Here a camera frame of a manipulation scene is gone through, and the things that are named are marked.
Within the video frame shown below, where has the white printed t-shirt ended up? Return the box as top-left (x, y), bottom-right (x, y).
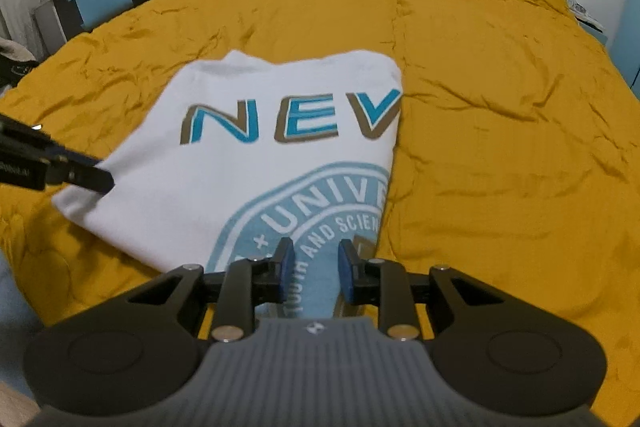
top-left (53, 51), bottom-right (402, 317)

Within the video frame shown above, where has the blue white wardrobe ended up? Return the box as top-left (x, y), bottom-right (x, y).
top-left (610, 0), bottom-right (640, 96)

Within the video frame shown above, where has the mustard yellow quilt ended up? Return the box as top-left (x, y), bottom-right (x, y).
top-left (1, 0), bottom-right (639, 426)

